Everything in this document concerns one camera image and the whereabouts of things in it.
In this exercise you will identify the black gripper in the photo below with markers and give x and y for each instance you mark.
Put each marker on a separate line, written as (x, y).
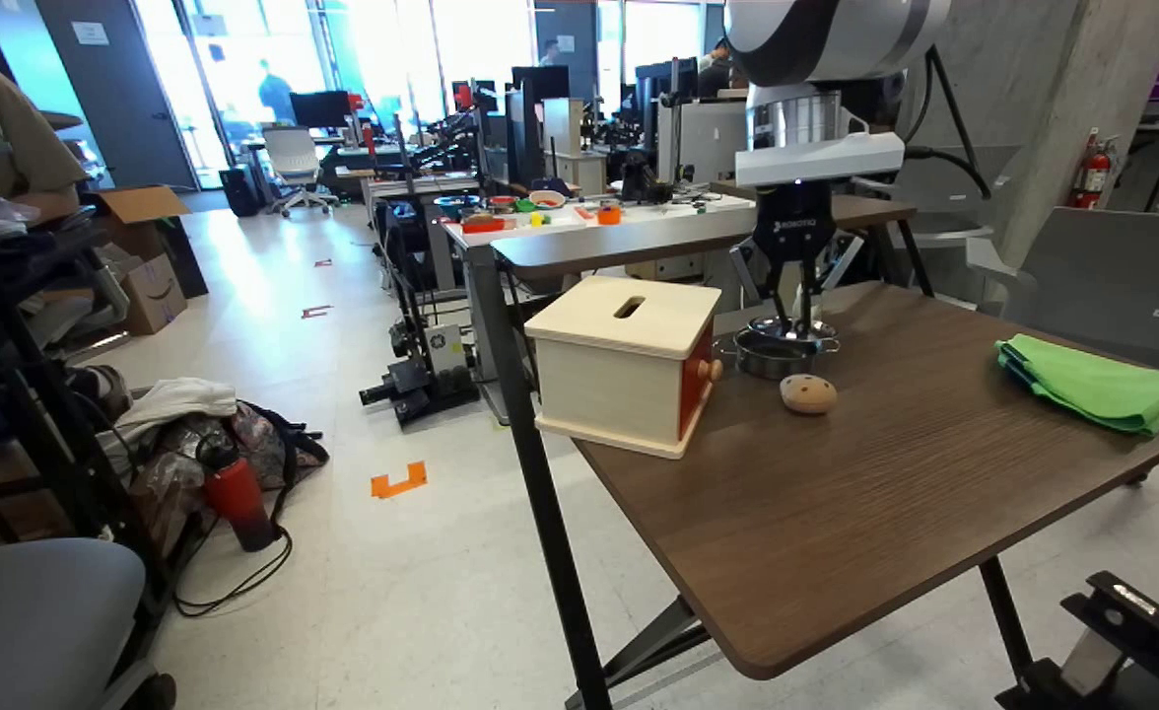
(795, 222)

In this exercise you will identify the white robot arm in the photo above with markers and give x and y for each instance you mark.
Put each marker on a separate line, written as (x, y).
(830, 40)

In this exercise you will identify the round cork ball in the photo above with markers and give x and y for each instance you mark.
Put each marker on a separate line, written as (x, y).
(811, 396)

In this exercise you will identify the wooden box with red inside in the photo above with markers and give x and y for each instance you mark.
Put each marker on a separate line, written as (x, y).
(613, 369)

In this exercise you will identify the white background table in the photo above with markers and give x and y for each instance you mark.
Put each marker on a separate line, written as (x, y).
(604, 229)

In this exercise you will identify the green folded cloth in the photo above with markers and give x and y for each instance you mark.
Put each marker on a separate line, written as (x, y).
(1099, 385)

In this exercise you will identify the red fire extinguisher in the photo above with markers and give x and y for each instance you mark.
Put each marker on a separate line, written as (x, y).
(1092, 172)

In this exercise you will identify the black machine on floor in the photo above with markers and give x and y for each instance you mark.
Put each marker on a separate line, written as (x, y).
(425, 377)

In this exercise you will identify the orange tape floor mark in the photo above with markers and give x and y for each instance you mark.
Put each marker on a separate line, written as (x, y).
(401, 482)

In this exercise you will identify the black metal floor stand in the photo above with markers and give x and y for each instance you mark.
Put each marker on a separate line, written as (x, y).
(1134, 634)

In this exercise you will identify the white office chair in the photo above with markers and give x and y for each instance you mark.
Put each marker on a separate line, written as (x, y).
(299, 164)

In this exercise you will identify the black bag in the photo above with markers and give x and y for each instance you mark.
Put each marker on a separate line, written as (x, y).
(268, 446)

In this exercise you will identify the white crumpled cloth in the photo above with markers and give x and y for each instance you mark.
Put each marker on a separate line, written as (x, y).
(173, 404)

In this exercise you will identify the open cardboard box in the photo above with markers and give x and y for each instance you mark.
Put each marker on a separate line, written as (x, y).
(149, 257)

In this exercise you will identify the dark storage rack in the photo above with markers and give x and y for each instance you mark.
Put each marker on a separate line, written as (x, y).
(12, 369)

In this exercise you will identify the grey padded chair seat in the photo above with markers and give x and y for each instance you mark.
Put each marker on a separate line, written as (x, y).
(33, 616)

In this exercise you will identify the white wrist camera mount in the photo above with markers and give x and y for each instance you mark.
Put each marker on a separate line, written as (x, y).
(819, 158)

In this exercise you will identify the black table frame legs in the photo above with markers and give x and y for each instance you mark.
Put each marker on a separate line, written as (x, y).
(540, 475)

